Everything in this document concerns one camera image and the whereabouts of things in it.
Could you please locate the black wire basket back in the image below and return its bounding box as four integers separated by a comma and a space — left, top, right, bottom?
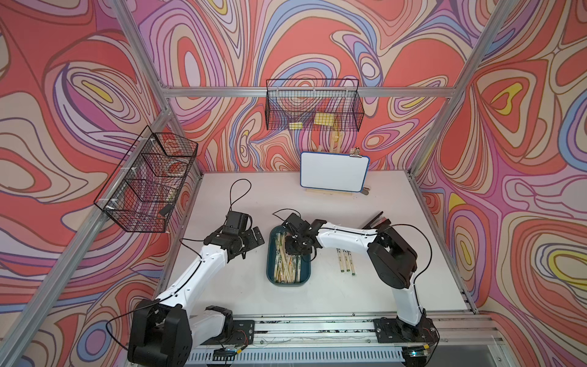
264, 77, 365, 132

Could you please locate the small white whiteboard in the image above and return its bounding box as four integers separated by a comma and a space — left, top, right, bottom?
300, 150, 371, 194

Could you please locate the green panda chopsticks pair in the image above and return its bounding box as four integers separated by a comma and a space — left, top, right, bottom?
336, 249, 346, 273

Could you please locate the aluminium frame post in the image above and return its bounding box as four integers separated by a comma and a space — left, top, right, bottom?
109, 0, 205, 175

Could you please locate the black stapler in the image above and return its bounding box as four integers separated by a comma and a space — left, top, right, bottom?
362, 211, 391, 229

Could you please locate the black wire basket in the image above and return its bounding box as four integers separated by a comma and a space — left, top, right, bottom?
93, 127, 199, 233
264, 77, 365, 132

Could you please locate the black wire basket left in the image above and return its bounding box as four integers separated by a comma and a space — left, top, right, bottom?
93, 127, 199, 233

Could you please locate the wooden whiteboard stand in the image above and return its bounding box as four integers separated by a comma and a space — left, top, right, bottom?
304, 132, 371, 198

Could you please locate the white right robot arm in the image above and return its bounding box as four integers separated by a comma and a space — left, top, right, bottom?
282, 213, 440, 344

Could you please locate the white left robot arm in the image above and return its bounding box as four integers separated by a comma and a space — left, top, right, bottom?
127, 211, 264, 366

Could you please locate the teal plastic storage box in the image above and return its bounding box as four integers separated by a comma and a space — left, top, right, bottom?
266, 226, 311, 287

